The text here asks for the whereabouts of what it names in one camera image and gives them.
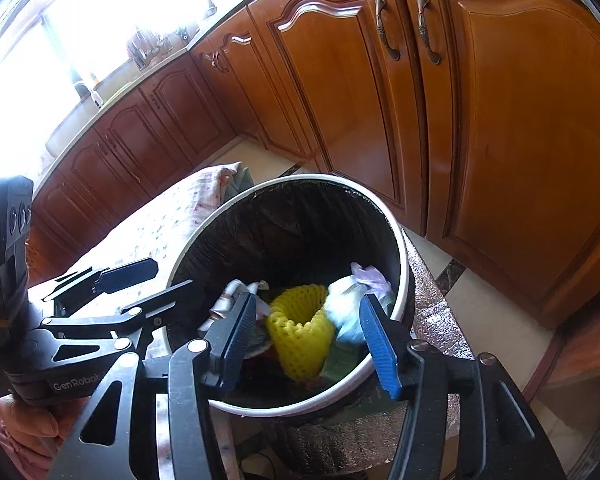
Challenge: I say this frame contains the silver foil covered stand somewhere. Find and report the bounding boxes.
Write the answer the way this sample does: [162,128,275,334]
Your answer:
[220,227,481,480]

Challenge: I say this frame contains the chrome sink faucet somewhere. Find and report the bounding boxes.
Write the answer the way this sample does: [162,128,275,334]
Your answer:
[75,80,103,108]

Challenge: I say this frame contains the white bin with black liner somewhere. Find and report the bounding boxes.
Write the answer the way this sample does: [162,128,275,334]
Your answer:
[167,172,417,426]

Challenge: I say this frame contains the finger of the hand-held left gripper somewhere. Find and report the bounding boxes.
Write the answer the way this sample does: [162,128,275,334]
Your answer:
[40,280,197,361]
[42,257,159,317]

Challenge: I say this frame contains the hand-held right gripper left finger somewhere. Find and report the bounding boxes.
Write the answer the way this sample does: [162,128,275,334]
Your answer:
[45,291,258,480]

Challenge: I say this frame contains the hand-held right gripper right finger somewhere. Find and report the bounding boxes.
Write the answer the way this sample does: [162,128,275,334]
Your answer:
[358,294,566,480]

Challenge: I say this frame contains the bronze cabinet handle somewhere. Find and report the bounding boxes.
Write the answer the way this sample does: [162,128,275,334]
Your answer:
[416,0,442,65]
[375,0,401,61]

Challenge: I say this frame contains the dish rack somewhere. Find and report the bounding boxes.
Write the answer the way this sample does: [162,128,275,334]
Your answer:
[127,27,173,68]

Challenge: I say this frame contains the kitchen window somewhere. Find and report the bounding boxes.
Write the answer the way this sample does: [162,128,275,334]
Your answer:
[0,0,216,161]

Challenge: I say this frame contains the white paper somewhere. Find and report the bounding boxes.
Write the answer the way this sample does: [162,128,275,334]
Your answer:
[325,262,393,348]

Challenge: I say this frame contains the yellow foam fruit net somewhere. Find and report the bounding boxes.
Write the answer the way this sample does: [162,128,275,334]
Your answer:
[266,284,337,381]

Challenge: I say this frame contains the wooden kitchen cabinets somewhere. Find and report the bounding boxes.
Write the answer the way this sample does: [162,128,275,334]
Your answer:
[27,0,600,326]

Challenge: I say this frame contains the person's left hand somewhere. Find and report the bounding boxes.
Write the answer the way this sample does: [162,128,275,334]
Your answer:
[0,396,61,472]

